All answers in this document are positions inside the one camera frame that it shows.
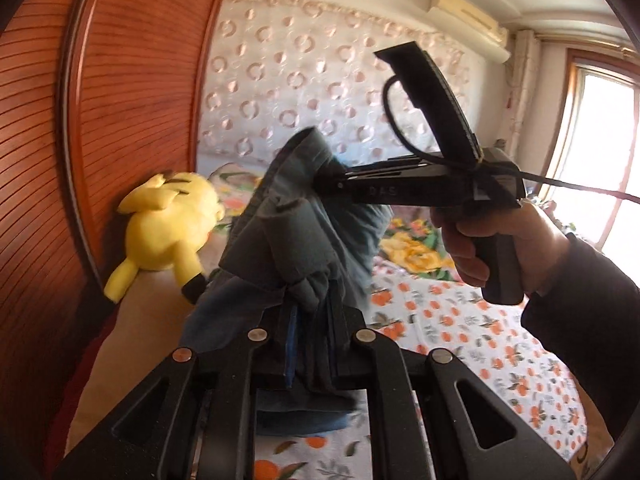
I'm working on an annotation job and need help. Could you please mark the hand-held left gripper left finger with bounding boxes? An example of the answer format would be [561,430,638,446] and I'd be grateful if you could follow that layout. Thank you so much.
[52,305,301,480]

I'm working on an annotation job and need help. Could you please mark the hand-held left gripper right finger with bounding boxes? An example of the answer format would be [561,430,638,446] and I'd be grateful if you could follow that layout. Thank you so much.
[320,300,578,480]

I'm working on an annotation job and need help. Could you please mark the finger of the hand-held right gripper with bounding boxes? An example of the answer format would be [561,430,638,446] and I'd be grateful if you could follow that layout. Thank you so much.
[312,160,361,203]

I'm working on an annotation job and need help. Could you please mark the grey-blue pants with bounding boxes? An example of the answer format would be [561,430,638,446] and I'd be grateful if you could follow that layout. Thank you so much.
[220,127,393,396]

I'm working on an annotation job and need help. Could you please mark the person's right forearm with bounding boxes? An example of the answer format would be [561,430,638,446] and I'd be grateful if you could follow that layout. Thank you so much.
[520,232,640,461]

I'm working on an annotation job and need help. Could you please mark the person's right hand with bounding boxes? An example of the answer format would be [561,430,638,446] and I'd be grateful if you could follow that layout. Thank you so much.
[430,200,571,298]

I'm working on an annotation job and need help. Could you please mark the floral blanket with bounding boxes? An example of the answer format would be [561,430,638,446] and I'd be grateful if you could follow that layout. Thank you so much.
[207,162,451,281]

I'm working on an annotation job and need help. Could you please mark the orange fruit print bedsheet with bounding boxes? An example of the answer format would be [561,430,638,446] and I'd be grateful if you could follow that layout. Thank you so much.
[252,265,588,480]

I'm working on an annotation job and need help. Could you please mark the circle patterned curtain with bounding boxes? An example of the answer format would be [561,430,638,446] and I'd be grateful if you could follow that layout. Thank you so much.
[197,0,516,166]

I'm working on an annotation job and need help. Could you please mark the white window curtain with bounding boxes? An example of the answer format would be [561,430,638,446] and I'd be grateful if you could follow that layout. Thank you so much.
[505,30,538,161]

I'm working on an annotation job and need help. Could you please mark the beige mattress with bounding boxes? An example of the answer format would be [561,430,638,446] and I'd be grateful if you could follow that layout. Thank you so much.
[65,240,226,461]

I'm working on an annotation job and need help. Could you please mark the yellow plush toy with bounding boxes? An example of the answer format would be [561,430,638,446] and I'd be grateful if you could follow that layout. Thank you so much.
[103,170,226,306]

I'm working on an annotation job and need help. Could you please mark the window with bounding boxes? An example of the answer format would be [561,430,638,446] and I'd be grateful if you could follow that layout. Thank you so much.
[542,47,640,251]

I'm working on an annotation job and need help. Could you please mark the black cable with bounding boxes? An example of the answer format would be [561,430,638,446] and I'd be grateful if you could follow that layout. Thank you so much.
[382,72,640,206]

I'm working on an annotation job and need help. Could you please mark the wall air conditioner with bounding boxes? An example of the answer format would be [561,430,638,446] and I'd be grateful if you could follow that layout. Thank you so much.
[427,0,511,63]

